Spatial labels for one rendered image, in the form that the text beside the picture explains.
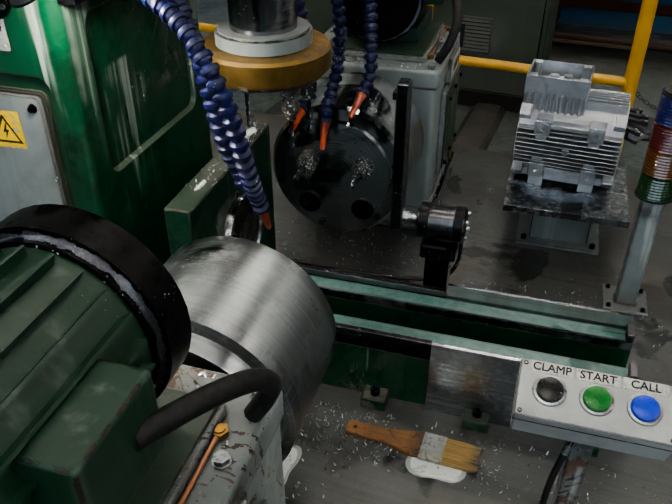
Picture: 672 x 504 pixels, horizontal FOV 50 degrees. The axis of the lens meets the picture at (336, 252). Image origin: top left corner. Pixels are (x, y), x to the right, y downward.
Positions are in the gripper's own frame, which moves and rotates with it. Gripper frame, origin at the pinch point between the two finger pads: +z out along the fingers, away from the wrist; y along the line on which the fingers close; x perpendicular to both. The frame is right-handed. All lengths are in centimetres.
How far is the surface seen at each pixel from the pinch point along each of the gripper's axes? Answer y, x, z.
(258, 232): 53, 14, 43
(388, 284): 51, 18, 20
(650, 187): 26.7, -0.9, -15.6
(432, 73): 14.0, -5.0, 26.8
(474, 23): -250, 67, 58
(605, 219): 14.8, 13.8, -12.5
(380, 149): 36.7, 1.4, 28.7
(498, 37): -250, 71, 43
